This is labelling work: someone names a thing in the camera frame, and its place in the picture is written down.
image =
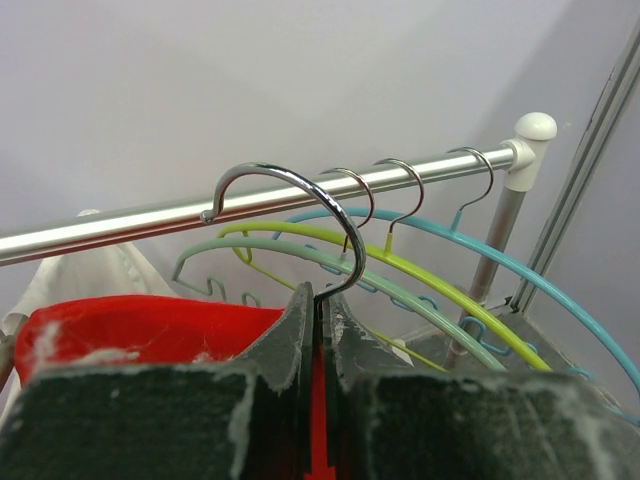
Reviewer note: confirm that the teal blue hanger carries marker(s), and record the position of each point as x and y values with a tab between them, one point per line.
490	253

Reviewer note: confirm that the white t shirt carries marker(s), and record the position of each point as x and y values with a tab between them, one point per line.
119	269

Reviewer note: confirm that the grey hanger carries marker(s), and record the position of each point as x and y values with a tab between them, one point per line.
7	347

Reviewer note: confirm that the silver clothes rack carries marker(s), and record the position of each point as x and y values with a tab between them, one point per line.
244	191

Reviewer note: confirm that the mint green hanger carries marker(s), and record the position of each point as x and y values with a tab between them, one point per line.
409	300

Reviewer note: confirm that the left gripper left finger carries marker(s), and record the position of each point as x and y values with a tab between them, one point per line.
160	415

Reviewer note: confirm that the red t shirt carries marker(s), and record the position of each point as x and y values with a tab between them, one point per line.
140	325

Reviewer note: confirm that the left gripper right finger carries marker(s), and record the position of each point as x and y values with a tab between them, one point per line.
389	420

